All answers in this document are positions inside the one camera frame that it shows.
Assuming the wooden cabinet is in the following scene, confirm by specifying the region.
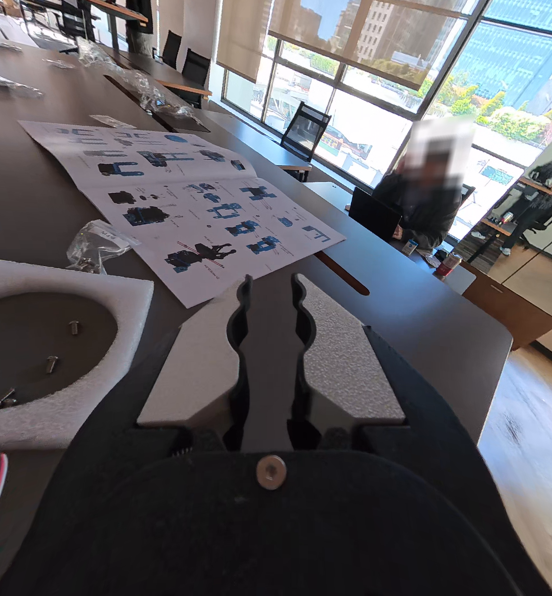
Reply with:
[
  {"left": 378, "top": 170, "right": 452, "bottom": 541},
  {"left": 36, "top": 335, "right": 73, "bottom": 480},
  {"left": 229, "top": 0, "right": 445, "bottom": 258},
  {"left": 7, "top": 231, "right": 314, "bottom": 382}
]
[{"left": 461, "top": 261, "right": 552, "bottom": 352}]

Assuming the black chair with dark coat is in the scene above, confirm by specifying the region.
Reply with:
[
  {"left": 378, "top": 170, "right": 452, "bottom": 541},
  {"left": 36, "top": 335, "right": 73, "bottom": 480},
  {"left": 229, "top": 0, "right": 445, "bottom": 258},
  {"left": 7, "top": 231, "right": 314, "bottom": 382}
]
[{"left": 517, "top": 158, "right": 552, "bottom": 248}]

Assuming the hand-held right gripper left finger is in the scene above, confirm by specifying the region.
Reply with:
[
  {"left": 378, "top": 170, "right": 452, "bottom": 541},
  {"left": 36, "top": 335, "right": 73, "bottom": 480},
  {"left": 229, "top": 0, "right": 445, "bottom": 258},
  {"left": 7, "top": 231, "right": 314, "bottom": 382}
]
[{"left": 138, "top": 274, "right": 254, "bottom": 450}]

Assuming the clear bag of screws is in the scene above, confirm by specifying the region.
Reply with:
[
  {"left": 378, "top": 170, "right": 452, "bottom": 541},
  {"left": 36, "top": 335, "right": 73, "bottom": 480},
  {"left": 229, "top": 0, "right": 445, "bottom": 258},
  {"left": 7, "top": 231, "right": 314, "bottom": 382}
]
[{"left": 66, "top": 220, "right": 141, "bottom": 274}]

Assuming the long dark office desk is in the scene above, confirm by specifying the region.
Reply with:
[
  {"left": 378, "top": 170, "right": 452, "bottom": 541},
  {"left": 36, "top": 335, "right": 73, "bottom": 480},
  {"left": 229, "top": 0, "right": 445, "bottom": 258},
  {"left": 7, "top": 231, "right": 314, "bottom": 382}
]
[{"left": 205, "top": 109, "right": 478, "bottom": 295}]

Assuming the white foam tray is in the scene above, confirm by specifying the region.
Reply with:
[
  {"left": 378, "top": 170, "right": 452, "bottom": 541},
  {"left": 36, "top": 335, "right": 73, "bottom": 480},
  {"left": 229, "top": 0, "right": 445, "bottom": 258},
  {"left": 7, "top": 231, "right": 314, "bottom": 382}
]
[{"left": 0, "top": 257, "right": 154, "bottom": 451}]

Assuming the red drink can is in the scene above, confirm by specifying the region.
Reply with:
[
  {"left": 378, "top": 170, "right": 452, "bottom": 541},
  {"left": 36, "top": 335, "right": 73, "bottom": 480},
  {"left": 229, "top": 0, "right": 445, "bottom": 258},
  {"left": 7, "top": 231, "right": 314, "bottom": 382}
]
[{"left": 436, "top": 252, "right": 463, "bottom": 279}]

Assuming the black mesh office chair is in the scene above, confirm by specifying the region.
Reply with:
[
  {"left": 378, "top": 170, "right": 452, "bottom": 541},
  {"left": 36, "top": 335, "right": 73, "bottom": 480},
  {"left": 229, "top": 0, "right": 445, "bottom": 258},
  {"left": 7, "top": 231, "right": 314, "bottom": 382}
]
[{"left": 281, "top": 102, "right": 332, "bottom": 162}]

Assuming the printed instruction sheet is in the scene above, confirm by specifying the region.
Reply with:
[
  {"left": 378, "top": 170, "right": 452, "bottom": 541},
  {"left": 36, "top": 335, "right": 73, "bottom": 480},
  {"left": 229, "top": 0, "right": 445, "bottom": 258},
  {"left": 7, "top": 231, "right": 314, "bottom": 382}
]
[{"left": 19, "top": 120, "right": 346, "bottom": 309}]

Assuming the large office window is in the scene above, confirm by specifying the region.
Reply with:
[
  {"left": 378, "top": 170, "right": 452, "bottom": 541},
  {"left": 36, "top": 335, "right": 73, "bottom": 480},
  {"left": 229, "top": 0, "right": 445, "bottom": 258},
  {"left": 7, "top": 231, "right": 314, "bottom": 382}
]
[{"left": 220, "top": 0, "right": 552, "bottom": 245}]

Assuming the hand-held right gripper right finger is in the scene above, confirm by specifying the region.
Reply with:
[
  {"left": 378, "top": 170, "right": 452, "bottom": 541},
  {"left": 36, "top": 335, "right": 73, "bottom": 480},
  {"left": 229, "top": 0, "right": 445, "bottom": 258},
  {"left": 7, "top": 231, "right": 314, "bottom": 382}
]
[{"left": 287, "top": 273, "right": 407, "bottom": 450}]

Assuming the black laptop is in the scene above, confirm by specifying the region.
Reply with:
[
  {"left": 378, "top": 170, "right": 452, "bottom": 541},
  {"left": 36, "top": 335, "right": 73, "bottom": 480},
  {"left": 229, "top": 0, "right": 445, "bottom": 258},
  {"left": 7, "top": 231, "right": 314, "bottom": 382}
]
[{"left": 349, "top": 187, "right": 403, "bottom": 242}]

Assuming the dark grey desk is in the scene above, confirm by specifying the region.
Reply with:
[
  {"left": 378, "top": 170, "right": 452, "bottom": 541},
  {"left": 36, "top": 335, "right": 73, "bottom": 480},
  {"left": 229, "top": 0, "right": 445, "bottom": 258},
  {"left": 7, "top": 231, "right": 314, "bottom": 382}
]
[{"left": 0, "top": 44, "right": 514, "bottom": 596}]

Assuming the narrow beige roller blind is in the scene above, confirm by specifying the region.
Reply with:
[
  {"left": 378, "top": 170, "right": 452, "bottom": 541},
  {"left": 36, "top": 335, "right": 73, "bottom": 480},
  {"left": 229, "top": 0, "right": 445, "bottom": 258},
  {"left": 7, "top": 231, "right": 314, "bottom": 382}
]
[{"left": 216, "top": 0, "right": 273, "bottom": 85}]

